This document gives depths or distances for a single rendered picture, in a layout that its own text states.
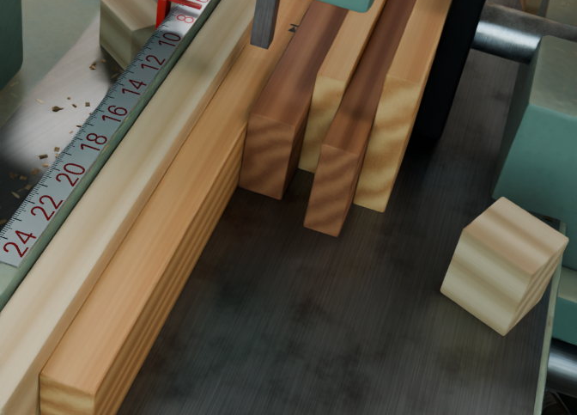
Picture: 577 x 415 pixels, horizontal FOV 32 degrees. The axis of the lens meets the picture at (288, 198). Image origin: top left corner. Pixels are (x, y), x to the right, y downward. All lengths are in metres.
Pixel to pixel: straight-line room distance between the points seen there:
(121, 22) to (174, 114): 0.27
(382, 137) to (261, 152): 0.05
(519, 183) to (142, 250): 0.20
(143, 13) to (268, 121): 0.27
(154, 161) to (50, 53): 0.32
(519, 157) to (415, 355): 0.12
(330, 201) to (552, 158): 0.11
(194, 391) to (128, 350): 0.04
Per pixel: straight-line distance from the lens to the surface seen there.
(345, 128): 0.44
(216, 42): 0.48
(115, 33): 0.70
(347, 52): 0.47
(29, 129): 0.65
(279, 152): 0.45
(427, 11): 0.48
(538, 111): 0.47
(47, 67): 0.71
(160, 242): 0.39
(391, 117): 0.44
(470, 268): 0.43
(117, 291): 0.37
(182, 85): 0.45
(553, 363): 0.56
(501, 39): 0.52
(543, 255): 0.43
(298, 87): 0.47
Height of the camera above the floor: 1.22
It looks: 42 degrees down
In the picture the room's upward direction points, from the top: 12 degrees clockwise
